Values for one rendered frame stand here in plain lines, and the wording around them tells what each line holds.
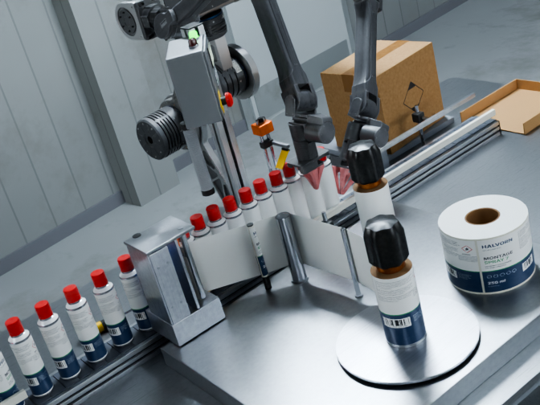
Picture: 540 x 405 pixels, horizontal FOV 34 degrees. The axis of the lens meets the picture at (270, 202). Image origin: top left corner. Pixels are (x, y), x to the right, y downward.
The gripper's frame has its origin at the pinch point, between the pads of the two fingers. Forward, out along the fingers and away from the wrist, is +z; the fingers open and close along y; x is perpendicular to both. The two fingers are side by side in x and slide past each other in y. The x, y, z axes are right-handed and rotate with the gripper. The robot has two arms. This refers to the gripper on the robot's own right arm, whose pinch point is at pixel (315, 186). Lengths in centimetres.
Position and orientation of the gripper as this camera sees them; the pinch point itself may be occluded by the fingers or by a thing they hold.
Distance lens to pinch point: 235.9
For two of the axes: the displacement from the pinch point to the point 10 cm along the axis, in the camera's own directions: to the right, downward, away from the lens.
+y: 7.5, -4.6, 4.8
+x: -6.1, -2.1, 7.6
